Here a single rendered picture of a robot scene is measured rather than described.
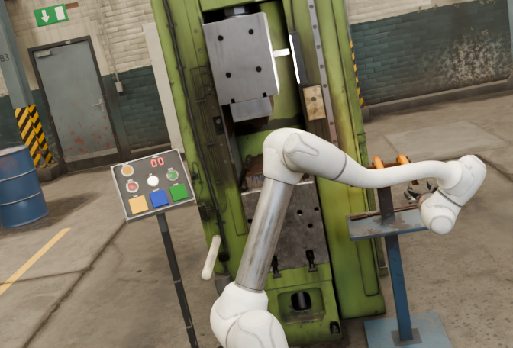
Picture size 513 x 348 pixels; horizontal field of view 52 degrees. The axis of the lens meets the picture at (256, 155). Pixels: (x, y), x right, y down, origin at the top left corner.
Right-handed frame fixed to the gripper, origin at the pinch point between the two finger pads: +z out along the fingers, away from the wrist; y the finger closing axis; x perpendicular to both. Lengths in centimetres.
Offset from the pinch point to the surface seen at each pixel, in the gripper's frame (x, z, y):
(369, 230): -26.1, 24.6, -21.9
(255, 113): 36, 44, -67
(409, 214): -26.1, 36.3, -1.5
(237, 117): 35, 44, -77
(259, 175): 4, 44, -72
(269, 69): 56, 45, -56
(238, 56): 64, 44, -70
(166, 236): -17, 31, -123
